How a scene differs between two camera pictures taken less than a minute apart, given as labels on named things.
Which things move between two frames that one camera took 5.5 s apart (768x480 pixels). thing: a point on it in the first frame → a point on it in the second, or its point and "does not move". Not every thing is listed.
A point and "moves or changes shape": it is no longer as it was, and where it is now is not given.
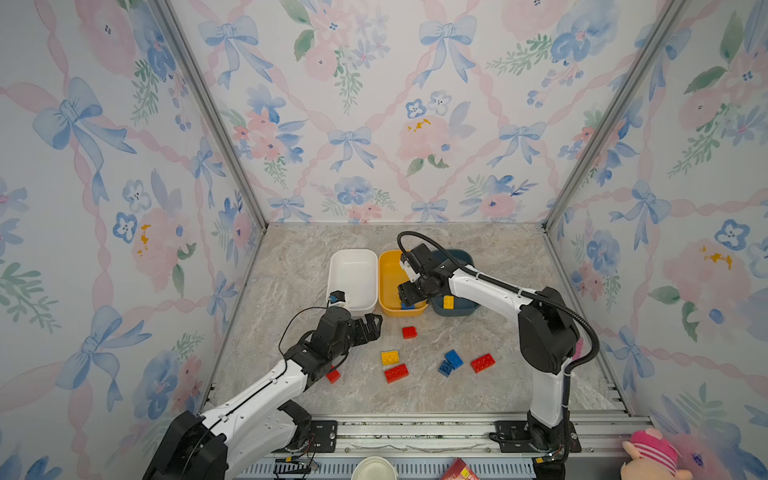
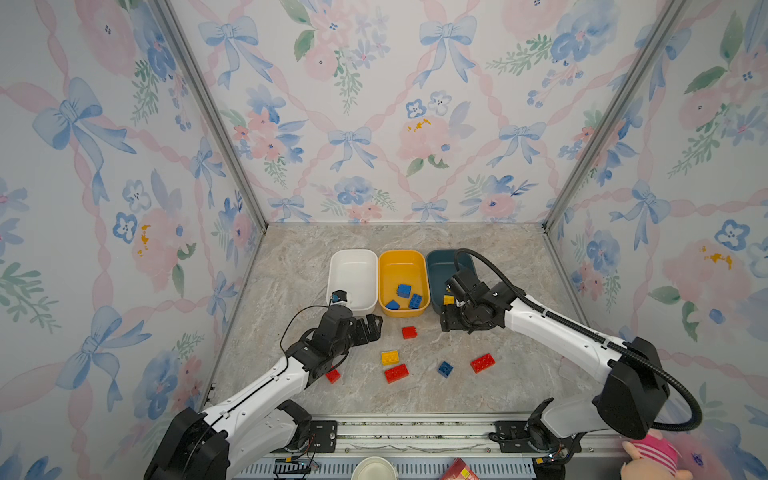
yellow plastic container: [391, 275] does not move
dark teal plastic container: [461, 307] does not move
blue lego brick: [453, 359] moves or changes shape
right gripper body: [414, 293] → [458, 317]
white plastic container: [355, 273] does not move
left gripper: [372, 330] does not move
